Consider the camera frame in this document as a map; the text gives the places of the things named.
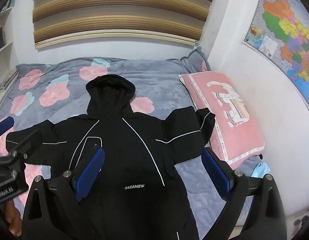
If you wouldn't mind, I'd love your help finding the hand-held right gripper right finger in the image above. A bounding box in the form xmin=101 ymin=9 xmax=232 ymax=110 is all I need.
xmin=202 ymin=147 xmax=287 ymax=240

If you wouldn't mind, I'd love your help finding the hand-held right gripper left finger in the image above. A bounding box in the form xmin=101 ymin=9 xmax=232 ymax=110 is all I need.
xmin=22 ymin=147 xmax=106 ymax=240

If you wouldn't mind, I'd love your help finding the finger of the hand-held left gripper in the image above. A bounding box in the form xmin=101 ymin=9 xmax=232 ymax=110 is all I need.
xmin=0 ymin=117 xmax=14 ymax=140
xmin=6 ymin=130 xmax=44 ymax=161

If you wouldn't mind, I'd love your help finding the black hooded jacket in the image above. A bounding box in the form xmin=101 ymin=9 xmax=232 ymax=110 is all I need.
xmin=6 ymin=74 xmax=216 ymax=240

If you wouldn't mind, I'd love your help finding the person's left hand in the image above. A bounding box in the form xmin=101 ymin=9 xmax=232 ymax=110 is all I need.
xmin=5 ymin=200 xmax=22 ymax=238

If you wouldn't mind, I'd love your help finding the light blue cloth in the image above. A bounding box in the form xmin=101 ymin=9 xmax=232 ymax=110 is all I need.
xmin=252 ymin=162 xmax=271 ymax=178

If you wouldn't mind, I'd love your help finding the pink elephant pillow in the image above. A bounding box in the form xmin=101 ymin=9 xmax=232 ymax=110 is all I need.
xmin=179 ymin=71 xmax=265 ymax=170

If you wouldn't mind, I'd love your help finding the grey floral blanket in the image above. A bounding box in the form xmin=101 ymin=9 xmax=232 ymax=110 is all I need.
xmin=0 ymin=56 xmax=270 ymax=230

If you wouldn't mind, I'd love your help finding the grey pillow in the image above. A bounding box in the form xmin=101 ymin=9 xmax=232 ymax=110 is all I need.
xmin=167 ymin=46 xmax=211 ymax=74

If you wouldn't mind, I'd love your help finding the white wall shelf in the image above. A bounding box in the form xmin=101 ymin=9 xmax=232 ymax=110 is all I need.
xmin=0 ymin=0 xmax=15 ymax=63

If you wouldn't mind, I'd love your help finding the colourful wall map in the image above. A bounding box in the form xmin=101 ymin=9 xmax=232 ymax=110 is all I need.
xmin=242 ymin=0 xmax=309 ymax=120

